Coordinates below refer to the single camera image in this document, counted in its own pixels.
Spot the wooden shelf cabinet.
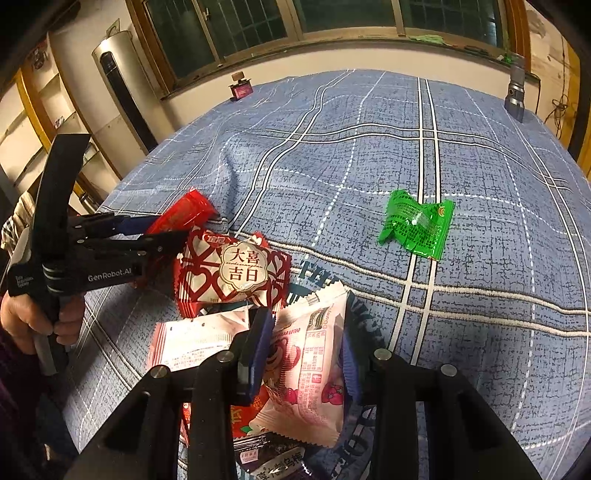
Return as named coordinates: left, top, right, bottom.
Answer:
left=1, top=35, right=121, bottom=214

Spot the person's left hand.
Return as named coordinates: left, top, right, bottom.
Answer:
left=1, top=293, right=85, bottom=355

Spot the blue plaid tablecloth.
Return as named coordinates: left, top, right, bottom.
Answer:
left=62, top=68, right=591, bottom=480

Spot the green snack packet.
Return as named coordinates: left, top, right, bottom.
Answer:
left=378, top=190, right=455, bottom=261

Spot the dark purple snack packet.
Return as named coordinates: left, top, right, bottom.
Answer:
left=233, top=432, right=317, bottom=480

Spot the red white hearts snack packet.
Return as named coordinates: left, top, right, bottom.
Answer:
left=174, top=227, right=291, bottom=318

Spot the small red clamp device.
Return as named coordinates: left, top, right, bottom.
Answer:
left=229, top=71, right=253, bottom=101

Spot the red flower snack packet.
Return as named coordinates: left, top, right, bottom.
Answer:
left=145, top=189, right=216, bottom=235
left=179, top=386, right=269, bottom=446

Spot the wooden framed window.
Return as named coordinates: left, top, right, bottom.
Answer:
left=126, top=0, right=532, bottom=94

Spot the silver tower air conditioner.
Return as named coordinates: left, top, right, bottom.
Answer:
left=92, top=30, right=174, bottom=154

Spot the striped cloth on chair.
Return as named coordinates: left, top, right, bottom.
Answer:
left=1, top=192, right=35, bottom=256

